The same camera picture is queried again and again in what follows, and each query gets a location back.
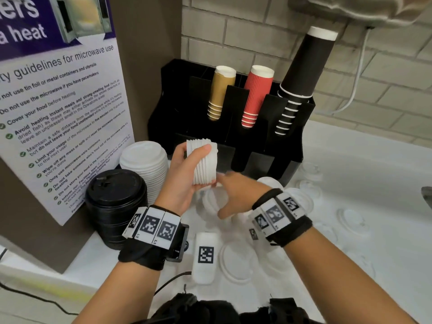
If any person's right hand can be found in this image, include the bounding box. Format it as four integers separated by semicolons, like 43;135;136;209
216;171;281;220

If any person's left hand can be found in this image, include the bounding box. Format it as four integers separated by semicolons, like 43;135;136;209
154;142;212;216

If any stack of black lids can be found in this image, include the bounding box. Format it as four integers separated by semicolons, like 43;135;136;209
84;169;149;251

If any black cup holder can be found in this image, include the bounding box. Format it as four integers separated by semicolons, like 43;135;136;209
147;58;316;187

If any person's right forearm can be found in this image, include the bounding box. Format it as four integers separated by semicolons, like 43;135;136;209
285;227;419;324

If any person's left forearm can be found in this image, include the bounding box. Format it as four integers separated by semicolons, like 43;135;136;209
72;263;162;324

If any black right wrist marker band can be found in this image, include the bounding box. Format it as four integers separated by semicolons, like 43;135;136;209
248;188;314;248

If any black wrist marker band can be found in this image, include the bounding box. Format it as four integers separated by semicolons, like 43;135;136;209
248;188;314;248
118;205;189;271

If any black left wrist marker band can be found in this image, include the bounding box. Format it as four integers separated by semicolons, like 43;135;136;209
118;205;189;271

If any stack of red paper cups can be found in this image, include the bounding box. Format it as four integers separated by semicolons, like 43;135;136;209
241;65;275;129

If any stack of gold paper cups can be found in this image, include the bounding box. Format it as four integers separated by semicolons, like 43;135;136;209
207;65;237;121

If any black chest harness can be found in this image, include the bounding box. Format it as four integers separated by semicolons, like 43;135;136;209
148;292;324;324

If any microwave safety poster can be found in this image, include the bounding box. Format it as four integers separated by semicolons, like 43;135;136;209
0;0;135;226

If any stack of black paper cups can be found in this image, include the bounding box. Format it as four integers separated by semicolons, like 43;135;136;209
274;26;339;137

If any black camera cable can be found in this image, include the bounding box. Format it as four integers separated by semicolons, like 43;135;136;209
154;271;193;296

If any white wall cable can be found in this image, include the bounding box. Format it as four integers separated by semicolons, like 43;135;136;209
315;27;372;115

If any black power cable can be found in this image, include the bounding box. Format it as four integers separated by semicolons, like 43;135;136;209
0;247;79;316

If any grey wall-mounted appliance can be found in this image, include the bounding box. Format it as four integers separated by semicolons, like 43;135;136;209
290;0;432;29

